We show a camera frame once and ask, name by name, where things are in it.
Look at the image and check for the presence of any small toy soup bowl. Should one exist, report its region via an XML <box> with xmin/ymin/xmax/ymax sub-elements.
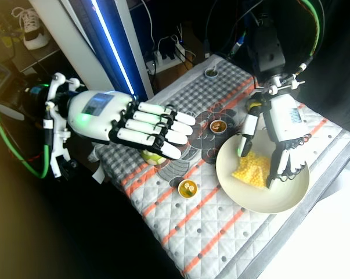
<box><xmin>178</xmin><ymin>179</ymin><xmax>199</xmax><ymax>199</ymax></box>

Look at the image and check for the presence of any grey quilt with bear print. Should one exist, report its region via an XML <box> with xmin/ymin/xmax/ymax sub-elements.
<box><xmin>87</xmin><ymin>55</ymin><xmax>350</xmax><ymax>279</ymax></box>

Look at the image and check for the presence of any toy noodle bowl with egg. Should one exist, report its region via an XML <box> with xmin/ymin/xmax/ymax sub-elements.
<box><xmin>209</xmin><ymin>119</ymin><xmax>229</xmax><ymax>135</ymax></box>

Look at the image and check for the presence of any white and black shoe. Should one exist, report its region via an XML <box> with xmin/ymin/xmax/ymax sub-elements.
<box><xmin>11</xmin><ymin>6</ymin><xmax>51</xmax><ymax>51</ymax></box>

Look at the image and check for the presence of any green cable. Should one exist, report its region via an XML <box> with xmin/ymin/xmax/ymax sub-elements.
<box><xmin>0</xmin><ymin>88</ymin><xmax>51</xmax><ymax>180</ymax></box>
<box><xmin>301</xmin><ymin>0</ymin><xmax>323</xmax><ymax>63</ymax></box>

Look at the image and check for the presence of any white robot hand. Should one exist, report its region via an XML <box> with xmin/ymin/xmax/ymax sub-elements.
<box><xmin>66</xmin><ymin>90</ymin><xmax>196</xmax><ymax>161</ymax></box>
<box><xmin>237</xmin><ymin>93</ymin><xmax>312</xmax><ymax>189</ymax></box>

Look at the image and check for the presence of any cream round plate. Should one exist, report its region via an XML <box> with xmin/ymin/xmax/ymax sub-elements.
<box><xmin>215</xmin><ymin>129</ymin><xmax>311</xmax><ymax>214</ymax></box>

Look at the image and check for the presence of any white power strip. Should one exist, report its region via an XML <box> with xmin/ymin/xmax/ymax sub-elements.
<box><xmin>145</xmin><ymin>42</ymin><xmax>187</xmax><ymax>74</ymax></box>

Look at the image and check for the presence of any white pillar with blue light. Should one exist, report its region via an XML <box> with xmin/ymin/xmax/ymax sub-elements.
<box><xmin>28</xmin><ymin>0</ymin><xmax>155</xmax><ymax>101</ymax></box>

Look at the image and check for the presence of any yellow corn pile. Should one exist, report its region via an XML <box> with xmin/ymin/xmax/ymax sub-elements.
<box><xmin>231</xmin><ymin>150</ymin><xmax>272</xmax><ymax>190</ymax></box>

